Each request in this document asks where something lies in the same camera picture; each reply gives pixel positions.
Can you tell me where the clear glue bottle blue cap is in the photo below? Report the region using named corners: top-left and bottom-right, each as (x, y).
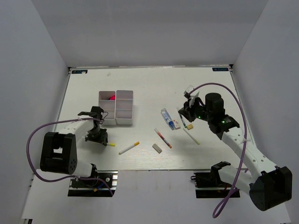
top-left (161, 108), bottom-right (175, 130)

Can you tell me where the white eraser red print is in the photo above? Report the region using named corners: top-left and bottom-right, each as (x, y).
top-left (173, 119), bottom-right (181, 130)

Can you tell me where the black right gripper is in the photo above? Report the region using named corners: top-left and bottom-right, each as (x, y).
top-left (179, 96), bottom-right (213, 122)

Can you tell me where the white left organizer box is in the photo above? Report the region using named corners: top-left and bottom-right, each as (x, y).
top-left (99, 91), bottom-right (116, 126)

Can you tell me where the white pencil orange tip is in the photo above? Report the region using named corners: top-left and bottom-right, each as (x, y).
top-left (119, 142), bottom-right (140, 155)

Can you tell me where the small tan eraser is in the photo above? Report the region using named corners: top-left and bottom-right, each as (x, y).
top-left (186, 124), bottom-right (193, 130)

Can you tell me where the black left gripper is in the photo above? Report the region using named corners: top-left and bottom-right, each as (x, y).
top-left (85, 127), bottom-right (107, 145)

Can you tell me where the white organizer box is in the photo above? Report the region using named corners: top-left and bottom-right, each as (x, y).
top-left (115, 90), bottom-right (134, 126)
top-left (99, 91), bottom-right (116, 126)

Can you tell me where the grey eraser block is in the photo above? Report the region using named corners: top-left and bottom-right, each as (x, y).
top-left (152, 144), bottom-right (162, 154)

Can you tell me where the left blue table label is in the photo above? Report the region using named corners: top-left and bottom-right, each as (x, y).
top-left (71, 70), bottom-right (88, 74)

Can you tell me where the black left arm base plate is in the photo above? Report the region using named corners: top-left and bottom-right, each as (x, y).
top-left (68, 171), bottom-right (118, 197)

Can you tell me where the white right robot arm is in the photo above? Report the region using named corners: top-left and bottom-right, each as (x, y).
top-left (178, 93), bottom-right (292, 211)

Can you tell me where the white pencil pale yellow tip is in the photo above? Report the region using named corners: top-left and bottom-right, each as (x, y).
top-left (183, 128), bottom-right (200, 145)

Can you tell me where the white right organizer box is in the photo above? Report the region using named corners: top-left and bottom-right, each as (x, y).
top-left (115, 90), bottom-right (134, 126)

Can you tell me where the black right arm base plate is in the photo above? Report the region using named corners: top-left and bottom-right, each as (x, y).
top-left (190, 172), bottom-right (231, 199)

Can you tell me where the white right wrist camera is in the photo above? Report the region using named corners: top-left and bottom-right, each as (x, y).
top-left (184, 85), bottom-right (199, 107)

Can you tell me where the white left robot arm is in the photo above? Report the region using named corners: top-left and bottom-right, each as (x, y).
top-left (40, 106), bottom-right (108, 186)

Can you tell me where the red ink clear pen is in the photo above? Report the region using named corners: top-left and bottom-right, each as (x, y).
top-left (154, 128), bottom-right (172, 148)

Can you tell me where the green ink clear pen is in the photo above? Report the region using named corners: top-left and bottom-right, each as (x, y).
top-left (179, 113), bottom-right (187, 128)

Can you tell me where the blue table label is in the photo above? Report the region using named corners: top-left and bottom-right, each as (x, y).
top-left (71, 70), bottom-right (88, 74)
top-left (212, 67), bottom-right (229, 72)

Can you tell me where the right blue table label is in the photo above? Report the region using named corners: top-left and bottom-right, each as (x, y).
top-left (212, 67), bottom-right (229, 72)

